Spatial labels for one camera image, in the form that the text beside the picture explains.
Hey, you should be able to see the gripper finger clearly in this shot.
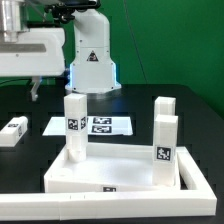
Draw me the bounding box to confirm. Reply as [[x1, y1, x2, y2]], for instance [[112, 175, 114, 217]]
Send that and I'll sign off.
[[30, 76, 42, 101]]

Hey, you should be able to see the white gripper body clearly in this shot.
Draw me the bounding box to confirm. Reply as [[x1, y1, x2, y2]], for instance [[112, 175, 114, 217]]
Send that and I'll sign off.
[[0, 28, 65, 77]]

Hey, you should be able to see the white desk top tray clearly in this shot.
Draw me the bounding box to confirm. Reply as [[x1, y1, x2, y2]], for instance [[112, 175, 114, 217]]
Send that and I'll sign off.
[[44, 143, 180, 193]]

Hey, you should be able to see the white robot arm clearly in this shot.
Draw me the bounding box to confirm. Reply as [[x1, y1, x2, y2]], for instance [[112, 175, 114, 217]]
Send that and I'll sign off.
[[0, 0, 121, 99]]

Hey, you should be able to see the fiducial marker sheet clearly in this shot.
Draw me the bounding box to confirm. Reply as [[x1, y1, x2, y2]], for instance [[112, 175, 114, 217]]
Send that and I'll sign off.
[[43, 116, 133, 136]]

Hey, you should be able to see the white L-shaped corner guide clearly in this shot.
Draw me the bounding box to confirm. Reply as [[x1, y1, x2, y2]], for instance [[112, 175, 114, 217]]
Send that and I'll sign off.
[[0, 147, 217, 221]]

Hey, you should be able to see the black cable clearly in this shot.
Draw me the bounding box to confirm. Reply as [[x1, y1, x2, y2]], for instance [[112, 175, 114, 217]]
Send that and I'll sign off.
[[0, 78, 33, 88]]

